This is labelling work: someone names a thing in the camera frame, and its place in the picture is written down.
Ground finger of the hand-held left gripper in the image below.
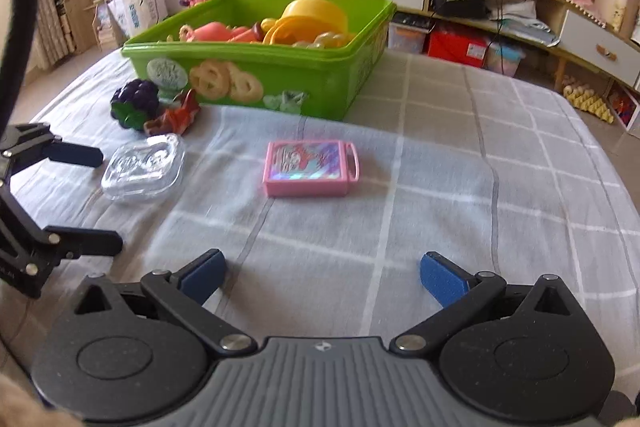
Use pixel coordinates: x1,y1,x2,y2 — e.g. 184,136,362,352
30,227,123,268
0,122,104,180

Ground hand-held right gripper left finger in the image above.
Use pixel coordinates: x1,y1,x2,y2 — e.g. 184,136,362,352
72,248,258,358

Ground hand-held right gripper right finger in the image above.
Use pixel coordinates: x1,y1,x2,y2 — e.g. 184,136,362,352
389,251,586,355

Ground clear plastic case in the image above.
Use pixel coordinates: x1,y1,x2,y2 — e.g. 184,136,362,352
101,133,187,202

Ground pink toy basket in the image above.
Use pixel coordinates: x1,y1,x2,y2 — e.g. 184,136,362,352
262,139,361,199

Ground pink toy animal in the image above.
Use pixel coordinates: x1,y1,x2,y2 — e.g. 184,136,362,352
180,22,261,44

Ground green plastic bin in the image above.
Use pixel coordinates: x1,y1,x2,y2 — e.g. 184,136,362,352
121,0,398,122

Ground yellow orange toy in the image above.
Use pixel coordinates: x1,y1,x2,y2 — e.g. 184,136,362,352
262,18,318,46

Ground yellow toy pot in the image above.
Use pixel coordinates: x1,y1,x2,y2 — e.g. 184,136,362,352
280,0,349,35

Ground purple toy grapes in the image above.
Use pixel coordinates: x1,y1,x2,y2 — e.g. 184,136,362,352
110,78,162,132

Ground red toy lobster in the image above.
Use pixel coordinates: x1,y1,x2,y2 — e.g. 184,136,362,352
144,88,202,136

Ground grey checked blanket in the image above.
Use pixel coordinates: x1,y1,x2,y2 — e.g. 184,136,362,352
0,49,633,408

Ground white paper bag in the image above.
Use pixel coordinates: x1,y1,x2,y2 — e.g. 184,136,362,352
107,0,168,40

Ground small clear storage box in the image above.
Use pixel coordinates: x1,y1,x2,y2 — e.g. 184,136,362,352
487,42,526,78

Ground row of yellow toys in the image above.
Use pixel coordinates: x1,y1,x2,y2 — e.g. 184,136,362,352
562,77,616,124

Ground red box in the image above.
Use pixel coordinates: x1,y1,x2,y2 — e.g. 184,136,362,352
427,29,488,68

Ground clear box dark lid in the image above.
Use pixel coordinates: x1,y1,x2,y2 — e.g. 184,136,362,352
387,12,433,55

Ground printed toy box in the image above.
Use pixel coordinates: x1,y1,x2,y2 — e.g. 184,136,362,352
607,84,640,130

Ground white papers pile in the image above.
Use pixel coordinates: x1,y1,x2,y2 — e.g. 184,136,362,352
490,2,561,48

